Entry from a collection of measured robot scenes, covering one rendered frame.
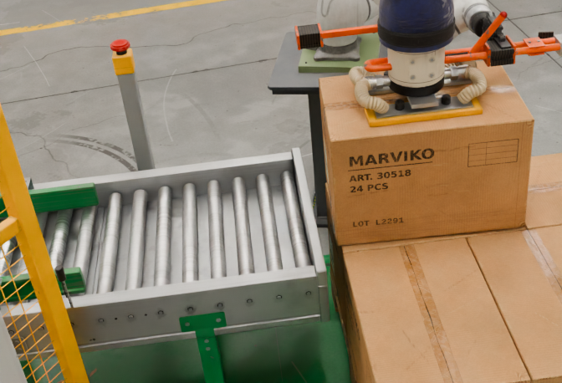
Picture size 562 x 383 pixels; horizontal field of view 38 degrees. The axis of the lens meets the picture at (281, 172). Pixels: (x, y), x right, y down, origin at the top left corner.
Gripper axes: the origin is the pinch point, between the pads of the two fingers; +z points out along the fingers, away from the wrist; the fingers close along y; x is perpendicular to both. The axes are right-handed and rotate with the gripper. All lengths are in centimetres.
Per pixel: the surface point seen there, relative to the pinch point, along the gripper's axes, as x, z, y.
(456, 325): 29, 58, 54
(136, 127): 121, -46, 38
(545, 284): -1, 47, 54
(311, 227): 63, 14, 47
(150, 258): 118, 4, 60
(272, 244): 77, 13, 53
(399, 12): 33.4, 7.9, -19.5
